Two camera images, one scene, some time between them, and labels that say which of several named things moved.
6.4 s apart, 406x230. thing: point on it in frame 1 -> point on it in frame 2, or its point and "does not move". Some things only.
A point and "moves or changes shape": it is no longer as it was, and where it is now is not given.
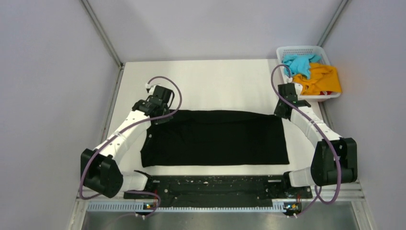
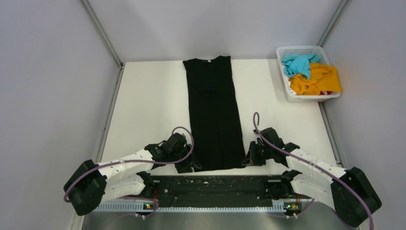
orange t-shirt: (323, 78) does not move
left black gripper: (163, 120) -> (185, 166)
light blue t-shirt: (299, 63) does not move
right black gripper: (277, 111) -> (252, 158)
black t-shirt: (189, 138) moves or changes shape
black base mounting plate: (200, 191) does not move
